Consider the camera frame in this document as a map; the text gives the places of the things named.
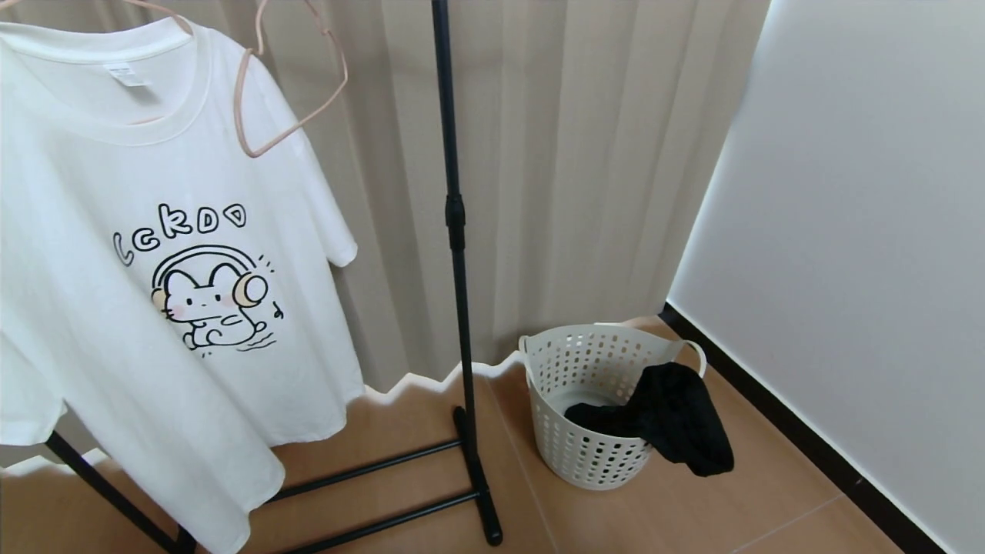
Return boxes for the black garment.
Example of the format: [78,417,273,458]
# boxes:
[564,362,736,478]

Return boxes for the white printed t-shirt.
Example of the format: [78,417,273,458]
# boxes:
[0,15,366,554]

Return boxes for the pink clothes hanger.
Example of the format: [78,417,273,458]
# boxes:
[0,0,195,38]
[233,0,349,159]

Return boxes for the black clothes rack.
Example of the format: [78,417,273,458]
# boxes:
[45,0,505,554]

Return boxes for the white laundry basket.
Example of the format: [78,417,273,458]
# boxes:
[517,323,707,492]

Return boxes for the beige curtain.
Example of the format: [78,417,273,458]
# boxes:
[0,0,770,470]

